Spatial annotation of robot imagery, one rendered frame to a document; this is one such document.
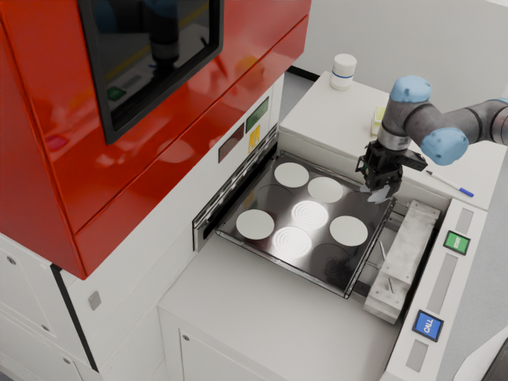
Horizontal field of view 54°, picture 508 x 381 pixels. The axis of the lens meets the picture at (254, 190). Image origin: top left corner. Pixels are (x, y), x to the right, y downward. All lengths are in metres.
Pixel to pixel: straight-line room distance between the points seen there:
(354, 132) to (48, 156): 1.05
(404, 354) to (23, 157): 0.81
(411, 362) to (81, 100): 0.81
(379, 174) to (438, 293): 0.30
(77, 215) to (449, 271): 0.87
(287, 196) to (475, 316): 1.31
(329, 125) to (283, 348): 0.68
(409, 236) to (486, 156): 0.36
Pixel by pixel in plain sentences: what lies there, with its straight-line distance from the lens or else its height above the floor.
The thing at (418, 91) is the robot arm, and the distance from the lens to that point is 1.05.
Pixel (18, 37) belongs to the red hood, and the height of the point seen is 1.65.
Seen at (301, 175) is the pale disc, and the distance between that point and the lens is 1.45.
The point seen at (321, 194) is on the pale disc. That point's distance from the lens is 1.41.
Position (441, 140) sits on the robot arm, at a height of 1.32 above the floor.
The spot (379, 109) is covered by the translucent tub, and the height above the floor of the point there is 1.03.
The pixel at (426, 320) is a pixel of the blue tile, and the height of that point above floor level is 0.96.
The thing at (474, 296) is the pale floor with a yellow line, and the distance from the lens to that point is 2.52.
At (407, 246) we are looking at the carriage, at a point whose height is 0.88.
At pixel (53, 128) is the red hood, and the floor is 1.53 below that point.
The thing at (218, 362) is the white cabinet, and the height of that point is 0.71.
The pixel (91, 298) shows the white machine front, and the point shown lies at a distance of 0.98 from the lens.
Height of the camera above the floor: 1.92
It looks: 47 degrees down
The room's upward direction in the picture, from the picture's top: 6 degrees clockwise
